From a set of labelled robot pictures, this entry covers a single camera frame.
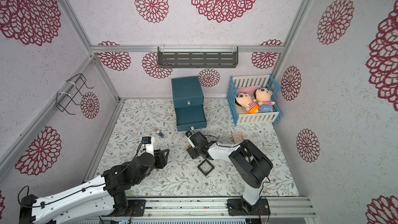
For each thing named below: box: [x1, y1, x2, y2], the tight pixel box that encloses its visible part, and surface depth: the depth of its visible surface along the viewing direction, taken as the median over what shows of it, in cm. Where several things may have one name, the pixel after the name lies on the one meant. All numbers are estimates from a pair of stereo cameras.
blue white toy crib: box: [226, 74, 283, 127], surface depth 105 cm
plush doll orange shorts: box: [234, 92, 260, 114], surface depth 105 cm
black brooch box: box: [197, 159, 215, 177], surface depth 88 cm
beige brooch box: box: [232, 132, 245, 144], surface depth 100 cm
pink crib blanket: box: [236, 85, 262, 95], surface depth 115 cm
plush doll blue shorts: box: [253, 87, 276, 113], surface depth 104 cm
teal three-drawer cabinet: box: [171, 75, 207, 132], surface depth 98 cm
